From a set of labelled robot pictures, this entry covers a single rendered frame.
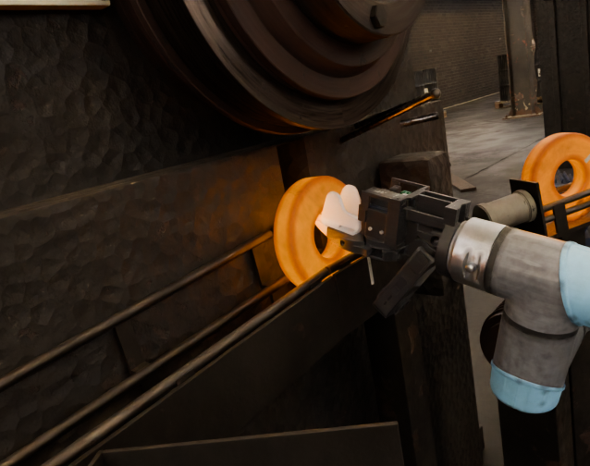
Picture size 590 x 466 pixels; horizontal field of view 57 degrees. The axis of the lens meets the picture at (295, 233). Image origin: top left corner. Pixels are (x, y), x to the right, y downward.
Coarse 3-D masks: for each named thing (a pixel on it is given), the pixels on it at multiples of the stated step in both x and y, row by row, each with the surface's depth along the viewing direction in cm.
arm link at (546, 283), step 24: (504, 240) 56; (528, 240) 55; (552, 240) 54; (504, 264) 55; (528, 264) 53; (552, 264) 52; (576, 264) 51; (504, 288) 55; (528, 288) 54; (552, 288) 52; (576, 288) 51; (528, 312) 54; (552, 312) 53; (576, 312) 51
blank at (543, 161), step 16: (544, 144) 94; (560, 144) 93; (576, 144) 94; (528, 160) 95; (544, 160) 93; (560, 160) 94; (576, 160) 95; (528, 176) 94; (544, 176) 94; (576, 176) 98; (544, 192) 94; (576, 192) 97
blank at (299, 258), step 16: (320, 176) 73; (288, 192) 71; (304, 192) 70; (320, 192) 72; (288, 208) 69; (304, 208) 69; (320, 208) 72; (288, 224) 68; (304, 224) 69; (288, 240) 68; (304, 240) 69; (288, 256) 69; (304, 256) 69; (320, 256) 72; (336, 256) 74; (288, 272) 70; (304, 272) 69
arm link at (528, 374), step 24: (504, 312) 58; (504, 336) 58; (528, 336) 55; (552, 336) 54; (576, 336) 56; (504, 360) 58; (528, 360) 56; (552, 360) 55; (504, 384) 59; (528, 384) 57; (552, 384) 57; (528, 408) 58; (552, 408) 59
